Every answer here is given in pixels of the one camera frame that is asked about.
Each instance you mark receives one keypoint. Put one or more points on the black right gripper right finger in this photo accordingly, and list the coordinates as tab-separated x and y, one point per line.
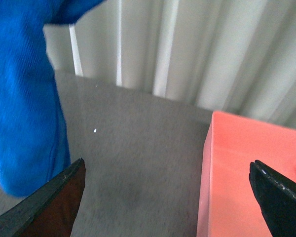
276	196

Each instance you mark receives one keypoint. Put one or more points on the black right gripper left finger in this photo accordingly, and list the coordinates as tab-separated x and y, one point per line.
51	210

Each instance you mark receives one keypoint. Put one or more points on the blue microfiber cloth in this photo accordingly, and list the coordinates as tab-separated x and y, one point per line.
33	135

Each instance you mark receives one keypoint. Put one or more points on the pink plastic tray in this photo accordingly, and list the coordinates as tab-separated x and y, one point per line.
227	206

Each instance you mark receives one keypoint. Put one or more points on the white pleated curtain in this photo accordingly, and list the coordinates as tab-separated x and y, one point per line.
237	56

